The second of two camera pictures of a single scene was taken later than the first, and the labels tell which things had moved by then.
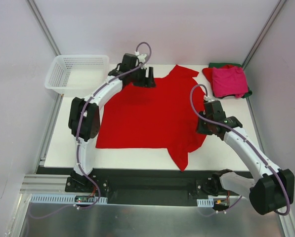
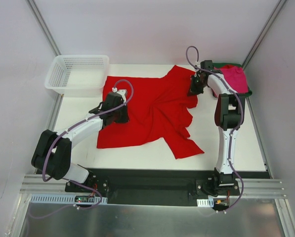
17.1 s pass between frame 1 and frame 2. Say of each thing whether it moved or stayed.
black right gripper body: moved
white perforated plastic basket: stayed
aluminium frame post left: stayed
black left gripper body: moved
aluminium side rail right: stayed
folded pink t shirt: stayed
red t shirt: moved
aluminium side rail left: stayed
